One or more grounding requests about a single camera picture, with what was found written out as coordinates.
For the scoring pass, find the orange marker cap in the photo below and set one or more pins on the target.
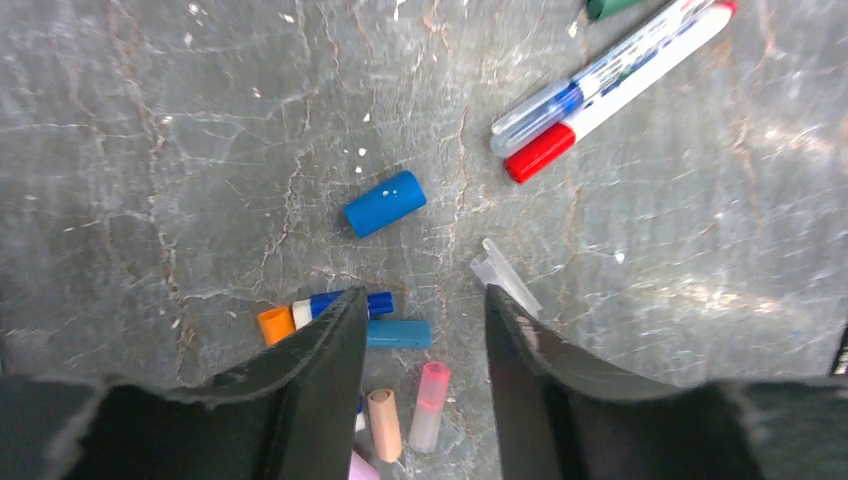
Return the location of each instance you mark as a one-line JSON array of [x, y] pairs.
[[276, 324]]

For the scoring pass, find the red cap marker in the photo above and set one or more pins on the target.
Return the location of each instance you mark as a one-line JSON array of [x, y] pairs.
[[564, 134]]

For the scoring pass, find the green cap marker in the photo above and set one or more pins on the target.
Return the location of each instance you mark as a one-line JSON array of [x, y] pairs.
[[600, 9]]

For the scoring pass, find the peach marker cap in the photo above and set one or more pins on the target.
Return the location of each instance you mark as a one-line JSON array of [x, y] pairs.
[[385, 425]]

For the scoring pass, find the light blue marker cap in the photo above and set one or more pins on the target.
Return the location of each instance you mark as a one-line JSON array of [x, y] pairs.
[[399, 334]]

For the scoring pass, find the clear pen cap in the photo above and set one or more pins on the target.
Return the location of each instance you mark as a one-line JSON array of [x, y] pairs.
[[492, 268]]

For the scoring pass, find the small pink clear cap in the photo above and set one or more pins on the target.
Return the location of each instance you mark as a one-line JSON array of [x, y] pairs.
[[431, 396]]

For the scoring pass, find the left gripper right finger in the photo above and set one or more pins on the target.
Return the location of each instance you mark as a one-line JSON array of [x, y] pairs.
[[564, 413]]

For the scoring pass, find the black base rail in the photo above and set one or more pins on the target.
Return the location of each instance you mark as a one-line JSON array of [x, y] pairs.
[[839, 364]]

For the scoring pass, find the pink highlighter cap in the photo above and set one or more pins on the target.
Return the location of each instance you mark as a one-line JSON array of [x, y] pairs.
[[360, 469]]

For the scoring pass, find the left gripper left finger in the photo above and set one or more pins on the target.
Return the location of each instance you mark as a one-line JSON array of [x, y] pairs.
[[286, 413]]

